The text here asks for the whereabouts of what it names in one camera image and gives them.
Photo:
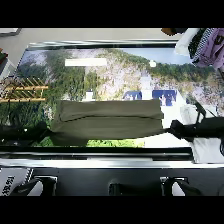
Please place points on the olive green garment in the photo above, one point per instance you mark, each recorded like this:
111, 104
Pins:
106, 123

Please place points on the brown clothes hanger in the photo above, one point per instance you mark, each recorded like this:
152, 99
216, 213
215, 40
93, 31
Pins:
26, 88
23, 99

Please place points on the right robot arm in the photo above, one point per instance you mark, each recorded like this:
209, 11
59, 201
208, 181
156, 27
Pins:
210, 128

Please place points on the black and white checked garment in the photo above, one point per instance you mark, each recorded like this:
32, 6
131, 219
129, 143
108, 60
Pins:
200, 41

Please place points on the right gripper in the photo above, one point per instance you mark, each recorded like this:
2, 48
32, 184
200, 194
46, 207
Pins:
181, 130

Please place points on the silver frame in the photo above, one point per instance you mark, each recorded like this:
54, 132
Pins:
100, 163

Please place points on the purple garment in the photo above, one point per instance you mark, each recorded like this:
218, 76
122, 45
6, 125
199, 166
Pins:
213, 50

